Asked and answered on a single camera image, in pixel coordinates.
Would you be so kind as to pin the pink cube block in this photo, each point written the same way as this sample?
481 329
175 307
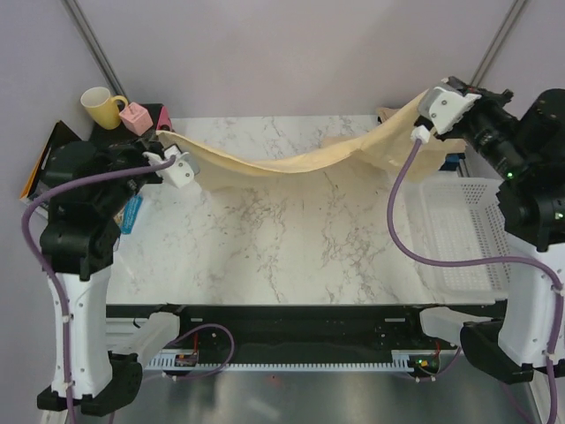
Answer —
136 118

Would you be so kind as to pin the black and pink box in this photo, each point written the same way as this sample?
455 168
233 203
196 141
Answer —
161 121

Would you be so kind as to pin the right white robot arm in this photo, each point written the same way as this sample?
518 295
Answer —
528 154

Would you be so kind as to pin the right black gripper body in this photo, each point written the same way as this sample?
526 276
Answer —
492 126

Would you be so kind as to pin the cream yellow t shirt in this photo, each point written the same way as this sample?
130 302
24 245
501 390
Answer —
386 147

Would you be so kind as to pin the white plastic basket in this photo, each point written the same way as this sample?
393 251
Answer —
457 219

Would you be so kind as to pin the black orange file folder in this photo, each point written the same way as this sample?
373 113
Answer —
61 135

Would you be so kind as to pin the folded tan t shirt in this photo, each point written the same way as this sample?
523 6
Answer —
386 115

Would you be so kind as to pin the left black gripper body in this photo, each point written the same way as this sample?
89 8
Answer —
130 156

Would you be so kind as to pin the right aluminium frame post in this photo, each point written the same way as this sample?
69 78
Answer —
506 27

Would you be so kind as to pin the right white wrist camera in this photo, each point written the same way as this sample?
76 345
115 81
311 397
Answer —
445 106

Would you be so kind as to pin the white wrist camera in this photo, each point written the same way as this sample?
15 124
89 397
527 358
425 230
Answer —
445 106
176 168

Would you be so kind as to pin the blue paperback book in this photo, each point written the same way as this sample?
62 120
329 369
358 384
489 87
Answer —
126 217

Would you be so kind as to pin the left aluminium frame post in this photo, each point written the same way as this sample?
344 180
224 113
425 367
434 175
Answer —
87 34

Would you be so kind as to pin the yellow mug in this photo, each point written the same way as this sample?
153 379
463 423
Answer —
102 106

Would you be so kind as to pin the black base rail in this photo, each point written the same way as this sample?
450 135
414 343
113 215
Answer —
305 332

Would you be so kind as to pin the white cable duct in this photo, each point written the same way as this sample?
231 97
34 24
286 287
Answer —
184 361

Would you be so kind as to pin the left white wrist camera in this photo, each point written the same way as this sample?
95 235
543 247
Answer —
176 168

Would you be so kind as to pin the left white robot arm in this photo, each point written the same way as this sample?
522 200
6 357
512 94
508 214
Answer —
88 187

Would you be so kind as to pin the aluminium frame post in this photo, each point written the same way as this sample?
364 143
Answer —
506 27
87 34

